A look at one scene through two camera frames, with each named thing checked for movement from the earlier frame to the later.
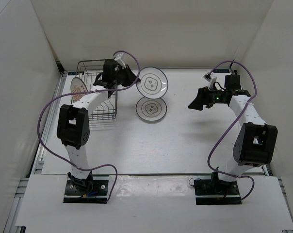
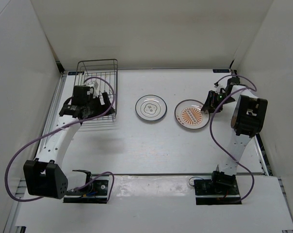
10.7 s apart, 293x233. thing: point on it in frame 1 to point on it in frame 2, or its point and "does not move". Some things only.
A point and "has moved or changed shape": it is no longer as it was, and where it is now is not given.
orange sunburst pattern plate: (77, 85) has moved or changed shape
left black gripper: (131, 75) to (101, 107)
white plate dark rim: (154, 82) to (151, 108)
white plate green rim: (151, 109) does not move
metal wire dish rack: (89, 70) does not move
